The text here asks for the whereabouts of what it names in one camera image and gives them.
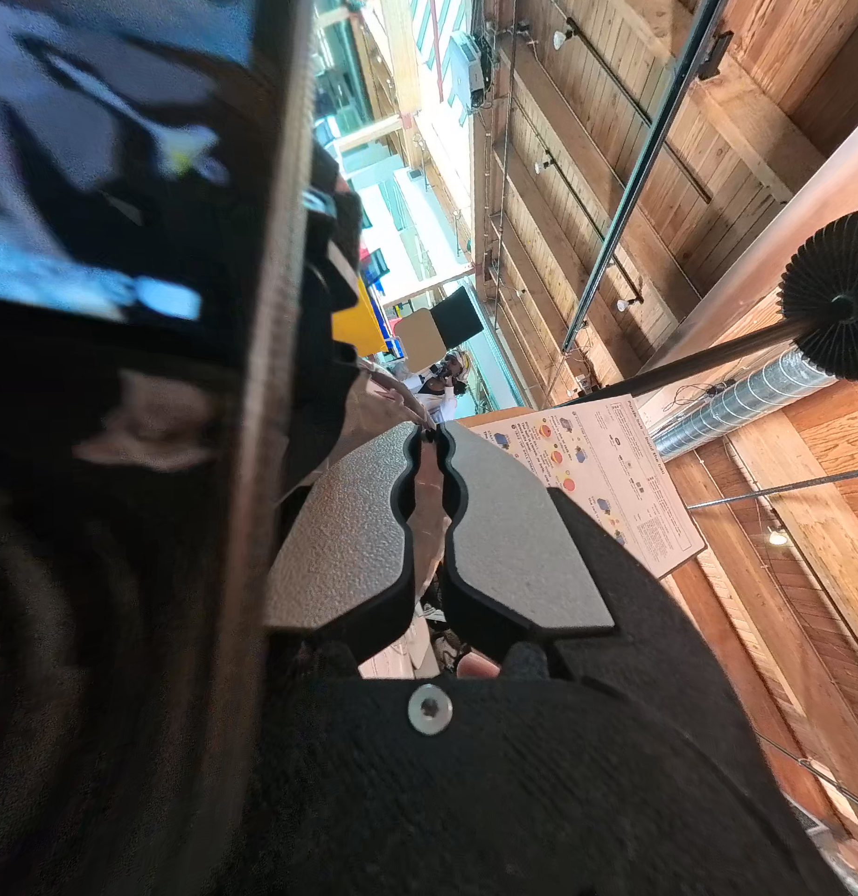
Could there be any black flat panel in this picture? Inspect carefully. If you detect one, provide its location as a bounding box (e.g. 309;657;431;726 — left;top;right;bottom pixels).
429;286;486;349

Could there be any black ribbed object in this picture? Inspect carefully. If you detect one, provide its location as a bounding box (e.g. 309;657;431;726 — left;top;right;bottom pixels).
777;206;858;384

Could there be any thin metal ceiling rod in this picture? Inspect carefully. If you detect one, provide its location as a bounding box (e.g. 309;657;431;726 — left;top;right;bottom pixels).
686;468;858;510

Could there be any metal ceiling conduit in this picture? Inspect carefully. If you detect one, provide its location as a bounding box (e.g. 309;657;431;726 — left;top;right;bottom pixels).
562;0;729;352

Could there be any printed instruction sheet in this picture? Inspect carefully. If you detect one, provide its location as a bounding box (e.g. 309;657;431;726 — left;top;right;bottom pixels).
471;394;707;580

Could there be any white wall-mounted unit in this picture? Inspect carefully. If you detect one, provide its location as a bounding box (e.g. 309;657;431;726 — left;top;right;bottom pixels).
448;31;487;114

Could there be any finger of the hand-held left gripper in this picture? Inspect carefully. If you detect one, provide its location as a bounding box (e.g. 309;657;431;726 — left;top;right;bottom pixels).
282;357;438;506

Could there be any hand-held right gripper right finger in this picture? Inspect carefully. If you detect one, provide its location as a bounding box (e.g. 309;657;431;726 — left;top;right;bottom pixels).
438;422;617;664

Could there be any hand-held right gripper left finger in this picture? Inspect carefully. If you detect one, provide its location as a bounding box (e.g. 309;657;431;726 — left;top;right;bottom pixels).
264;422;425;660

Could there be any yellow plastic bin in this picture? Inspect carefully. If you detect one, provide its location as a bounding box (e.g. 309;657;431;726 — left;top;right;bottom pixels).
331;279;389;356

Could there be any silver air duct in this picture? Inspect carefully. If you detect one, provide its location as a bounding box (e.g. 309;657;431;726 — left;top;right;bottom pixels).
649;349;837;463

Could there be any black boom pole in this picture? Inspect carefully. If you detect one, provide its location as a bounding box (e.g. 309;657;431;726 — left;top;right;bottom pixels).
588;318;813;401

